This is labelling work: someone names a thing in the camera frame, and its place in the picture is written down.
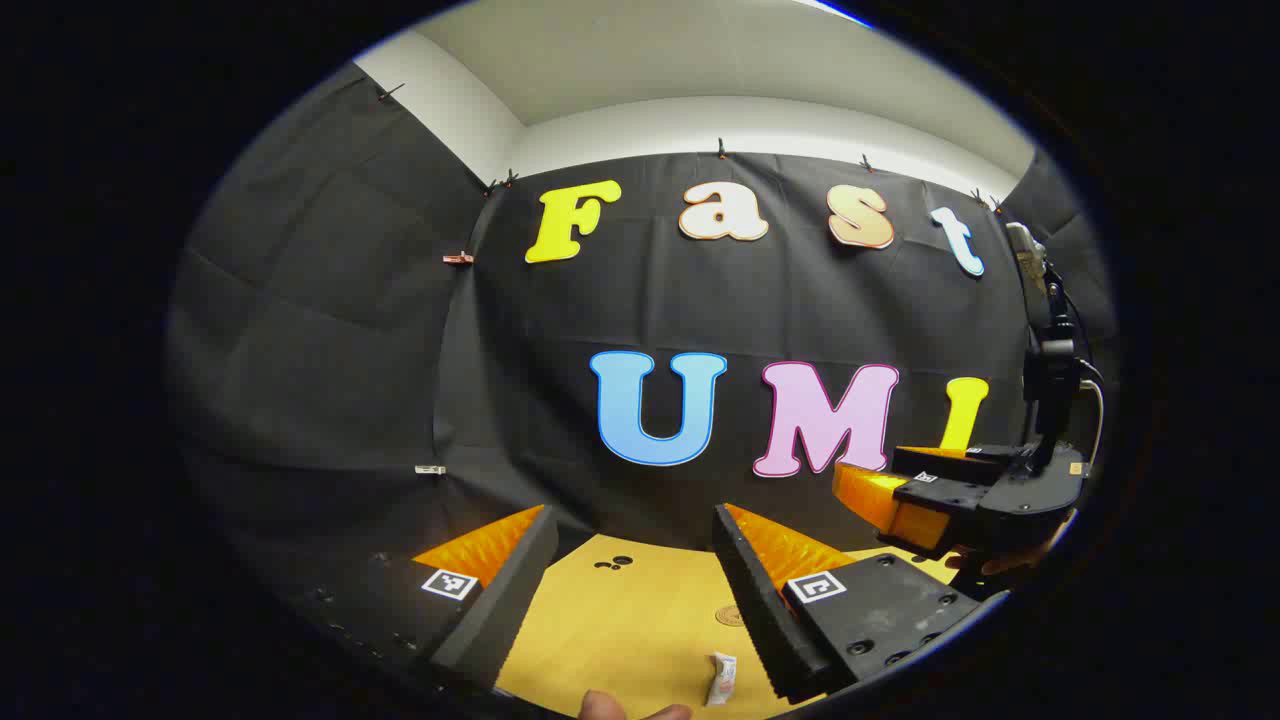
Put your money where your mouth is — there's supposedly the wooden desktop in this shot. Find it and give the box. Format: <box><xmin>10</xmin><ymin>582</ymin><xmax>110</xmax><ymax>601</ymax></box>
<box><xmin>495</xmin><ymin>533</ymin><xmax>961</xmax><ymax>720</ymax></box>

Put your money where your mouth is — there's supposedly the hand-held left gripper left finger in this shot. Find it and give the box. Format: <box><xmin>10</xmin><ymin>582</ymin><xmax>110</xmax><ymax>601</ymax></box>
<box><xmin>290</xmin><ymin>505</ymin><xmax>561</xmax><ymax>691</ymax></box>

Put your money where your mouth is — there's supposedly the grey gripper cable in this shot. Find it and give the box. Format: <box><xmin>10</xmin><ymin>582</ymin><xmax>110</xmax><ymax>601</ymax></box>
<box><xmin>1078</xmin><ymin>378</ymin><xmax>1107</xmax><ymax>467</ymax></box>

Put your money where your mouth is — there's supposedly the white toothpaste tube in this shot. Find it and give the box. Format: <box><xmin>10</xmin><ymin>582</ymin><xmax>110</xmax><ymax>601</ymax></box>
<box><xmin>705</xmin><ymin>652</ymin><xmax>738</xmax><ymax>708</ymax></box>

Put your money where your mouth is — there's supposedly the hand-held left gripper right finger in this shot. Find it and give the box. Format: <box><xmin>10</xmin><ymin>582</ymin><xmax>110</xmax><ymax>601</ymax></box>
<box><xmin>712</xmin><ymin>503</ymin><xmax>986</xmax><ymax>706</ymax></box>

